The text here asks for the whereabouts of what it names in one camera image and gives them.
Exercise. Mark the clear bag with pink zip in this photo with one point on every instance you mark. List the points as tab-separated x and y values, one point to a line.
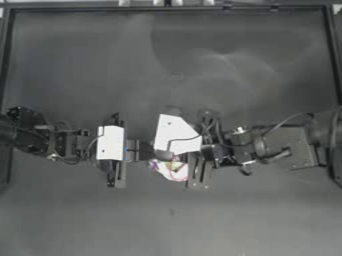
171	173

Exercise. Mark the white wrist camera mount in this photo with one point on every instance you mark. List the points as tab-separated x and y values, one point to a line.
109	143
175	133

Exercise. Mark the black table frame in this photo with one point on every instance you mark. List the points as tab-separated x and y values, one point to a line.
67	6

